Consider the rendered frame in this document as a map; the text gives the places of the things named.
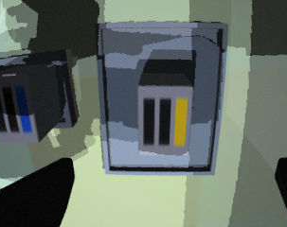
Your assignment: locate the grey block with colored stripes on top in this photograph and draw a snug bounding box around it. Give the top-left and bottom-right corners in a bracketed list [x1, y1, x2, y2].
[0, 63, 63, 143]

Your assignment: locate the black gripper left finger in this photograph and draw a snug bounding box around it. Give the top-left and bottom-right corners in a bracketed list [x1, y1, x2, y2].
[0, 158, 75, 227]

